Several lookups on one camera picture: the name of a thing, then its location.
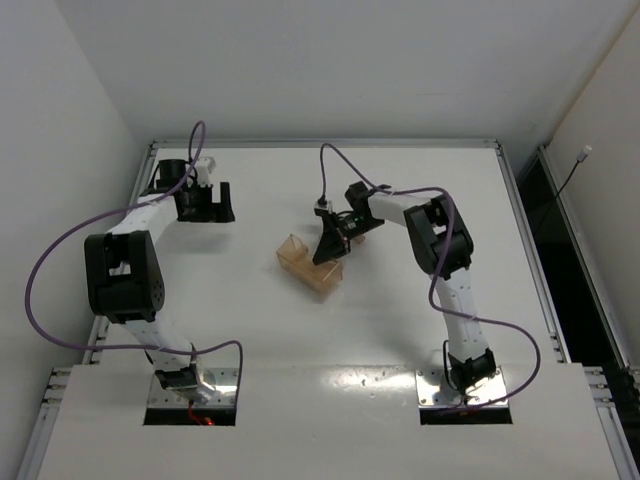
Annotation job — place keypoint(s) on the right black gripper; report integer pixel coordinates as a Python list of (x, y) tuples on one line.
[(338, 233)]

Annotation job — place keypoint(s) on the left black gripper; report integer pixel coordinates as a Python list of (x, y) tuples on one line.
[(204, 215)]

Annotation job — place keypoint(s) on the clear amber plastic box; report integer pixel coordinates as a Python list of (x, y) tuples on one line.
[(322, 280)]

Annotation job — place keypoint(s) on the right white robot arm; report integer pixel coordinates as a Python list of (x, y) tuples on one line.
[(442, 248)]

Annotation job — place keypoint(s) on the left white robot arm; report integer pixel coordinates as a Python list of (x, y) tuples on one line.
[(124, 279)]

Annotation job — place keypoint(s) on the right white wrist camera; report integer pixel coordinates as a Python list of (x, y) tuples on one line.
[(323, 206)]

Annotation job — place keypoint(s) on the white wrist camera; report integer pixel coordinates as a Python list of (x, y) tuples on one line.
[(323, 206), (204, 168)]

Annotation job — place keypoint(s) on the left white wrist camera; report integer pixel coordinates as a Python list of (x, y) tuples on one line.
[(204, 168)]

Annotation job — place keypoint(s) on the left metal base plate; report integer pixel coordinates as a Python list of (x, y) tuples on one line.
[(221, 383)]

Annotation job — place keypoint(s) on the metal base plate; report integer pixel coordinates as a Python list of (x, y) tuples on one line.
[(434, 393), (221, 383)]

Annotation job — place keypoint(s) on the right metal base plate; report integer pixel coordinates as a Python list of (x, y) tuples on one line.
[(434, 393)]

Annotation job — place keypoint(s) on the black wall cable white plug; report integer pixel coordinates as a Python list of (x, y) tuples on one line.
[(583, 154)]

